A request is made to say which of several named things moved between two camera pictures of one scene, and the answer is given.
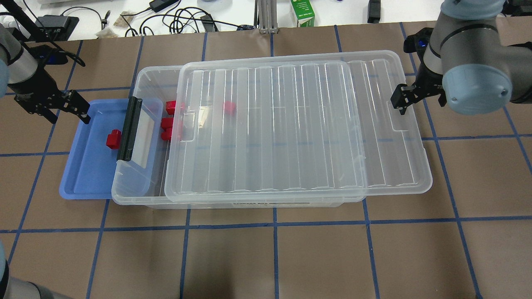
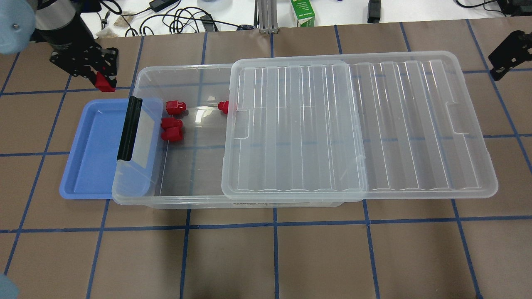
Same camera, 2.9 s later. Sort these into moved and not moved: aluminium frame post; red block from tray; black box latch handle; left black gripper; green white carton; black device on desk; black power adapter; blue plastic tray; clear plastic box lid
Moved: red block from tray; clear plastic box lid; left black gripper
Not moved: green white carton; black box latch handle; black device on desk; blue plastic tray; aluminium frame post; black power adapter
